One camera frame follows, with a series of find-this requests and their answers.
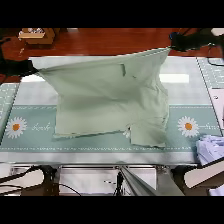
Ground pale green shirt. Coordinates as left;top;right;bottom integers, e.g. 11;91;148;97
37;47;172;149

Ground white garment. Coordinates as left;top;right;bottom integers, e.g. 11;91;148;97
195;134;224;167

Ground wooden box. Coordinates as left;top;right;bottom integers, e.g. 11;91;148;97
17;27;56;46

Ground silver frame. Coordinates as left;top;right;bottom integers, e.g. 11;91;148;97
0;161;201;197

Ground black cable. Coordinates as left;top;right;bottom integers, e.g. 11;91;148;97
53;180;83;197
206;43;224;67

